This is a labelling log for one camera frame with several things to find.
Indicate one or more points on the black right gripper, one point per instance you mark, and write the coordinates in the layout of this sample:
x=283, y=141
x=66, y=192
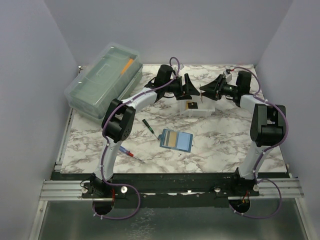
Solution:
x=211, y=90

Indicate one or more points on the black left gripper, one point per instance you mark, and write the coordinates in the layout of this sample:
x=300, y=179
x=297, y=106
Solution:
x=189, y=88

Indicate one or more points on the black credit card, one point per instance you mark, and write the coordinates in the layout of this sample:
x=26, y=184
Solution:
x=192, y=105

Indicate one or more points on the white plastic card tray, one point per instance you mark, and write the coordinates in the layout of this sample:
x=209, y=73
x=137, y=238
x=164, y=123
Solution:
x=205, y=109

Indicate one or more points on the blue leather card holder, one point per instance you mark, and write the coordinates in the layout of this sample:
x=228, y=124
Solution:
x=183, y=142

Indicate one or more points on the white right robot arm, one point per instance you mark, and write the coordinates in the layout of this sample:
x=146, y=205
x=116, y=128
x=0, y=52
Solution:
x=269, y=126

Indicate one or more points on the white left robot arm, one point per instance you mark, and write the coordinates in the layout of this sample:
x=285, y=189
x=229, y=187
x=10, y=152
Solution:
x=119, y=119

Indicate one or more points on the green black screwdriver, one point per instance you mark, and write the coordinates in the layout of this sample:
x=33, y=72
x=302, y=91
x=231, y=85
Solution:
x=150, y=128

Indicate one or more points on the orange pen in box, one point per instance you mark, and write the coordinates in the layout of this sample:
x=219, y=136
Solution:
x=130, y=61

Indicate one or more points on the clear plastic storage box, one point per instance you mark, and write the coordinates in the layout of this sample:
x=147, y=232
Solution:
x=91, y=92

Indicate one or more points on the blue red screwdriver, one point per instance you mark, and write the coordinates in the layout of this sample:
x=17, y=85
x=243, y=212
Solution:
x=130, y=154

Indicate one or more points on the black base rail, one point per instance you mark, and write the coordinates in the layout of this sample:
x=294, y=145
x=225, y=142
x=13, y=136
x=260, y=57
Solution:
x=228, y=180

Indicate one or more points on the aluminium frame rail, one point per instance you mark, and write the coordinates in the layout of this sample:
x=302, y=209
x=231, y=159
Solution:
x=71, y=190

